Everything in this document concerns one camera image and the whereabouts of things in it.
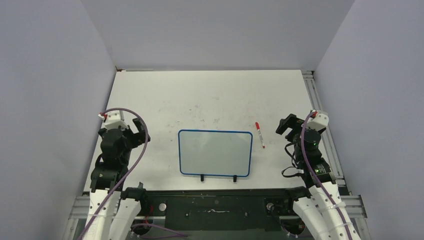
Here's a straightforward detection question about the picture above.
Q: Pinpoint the red whiteboard marker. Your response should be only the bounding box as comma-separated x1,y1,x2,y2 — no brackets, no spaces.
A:
255,122,266,149

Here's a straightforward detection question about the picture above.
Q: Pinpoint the blue framed whiteboard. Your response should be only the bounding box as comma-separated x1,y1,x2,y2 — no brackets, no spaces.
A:
177,129,253,178

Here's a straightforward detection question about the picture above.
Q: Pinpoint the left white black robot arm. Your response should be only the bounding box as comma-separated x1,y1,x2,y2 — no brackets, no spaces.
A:
78,114,151,240

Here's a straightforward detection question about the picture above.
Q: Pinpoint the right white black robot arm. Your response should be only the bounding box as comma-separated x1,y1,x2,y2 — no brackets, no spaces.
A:
275,110,361,240

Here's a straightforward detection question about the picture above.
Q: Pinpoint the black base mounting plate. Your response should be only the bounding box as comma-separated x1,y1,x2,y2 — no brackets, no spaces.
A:
133,187,305,233

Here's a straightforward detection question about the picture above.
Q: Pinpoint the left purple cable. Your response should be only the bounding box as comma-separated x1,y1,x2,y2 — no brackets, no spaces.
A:
76,107,150,240

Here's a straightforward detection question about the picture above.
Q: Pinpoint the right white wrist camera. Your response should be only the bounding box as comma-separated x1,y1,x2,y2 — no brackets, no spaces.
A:
306,110,329,134

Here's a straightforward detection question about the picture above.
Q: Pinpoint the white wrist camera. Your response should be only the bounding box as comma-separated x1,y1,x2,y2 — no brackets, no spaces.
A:
306,110,329,134
98,110,129,131

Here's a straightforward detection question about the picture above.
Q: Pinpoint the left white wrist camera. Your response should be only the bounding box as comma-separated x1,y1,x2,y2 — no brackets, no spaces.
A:
98,110,129,131

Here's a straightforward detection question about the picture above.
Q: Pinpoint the aluminium frame rail right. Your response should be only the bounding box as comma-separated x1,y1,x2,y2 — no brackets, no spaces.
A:
301,70,347,187

